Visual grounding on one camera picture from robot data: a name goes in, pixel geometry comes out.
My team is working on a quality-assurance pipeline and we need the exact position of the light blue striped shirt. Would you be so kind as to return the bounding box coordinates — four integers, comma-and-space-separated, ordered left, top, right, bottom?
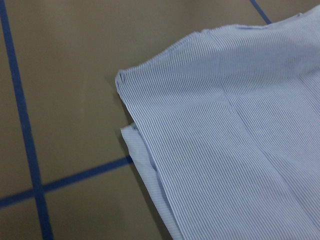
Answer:
115, 6, 320, 240

